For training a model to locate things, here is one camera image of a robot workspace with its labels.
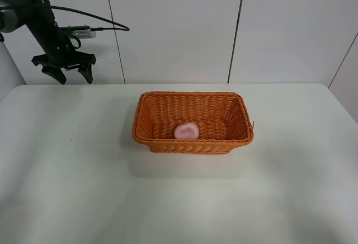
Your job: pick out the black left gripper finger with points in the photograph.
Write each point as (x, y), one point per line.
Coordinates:
(55, 73)
(86, 71)

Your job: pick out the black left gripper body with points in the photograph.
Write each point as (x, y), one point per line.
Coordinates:
(62, 55)

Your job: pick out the pink peach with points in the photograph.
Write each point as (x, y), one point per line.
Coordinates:
(186, 131)

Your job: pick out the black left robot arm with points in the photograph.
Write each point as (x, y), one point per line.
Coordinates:
(39, 19)

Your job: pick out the orange wicker basket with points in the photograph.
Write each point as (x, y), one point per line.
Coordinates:
(222, 119)

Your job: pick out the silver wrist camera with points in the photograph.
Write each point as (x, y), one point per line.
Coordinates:
(81, 32)

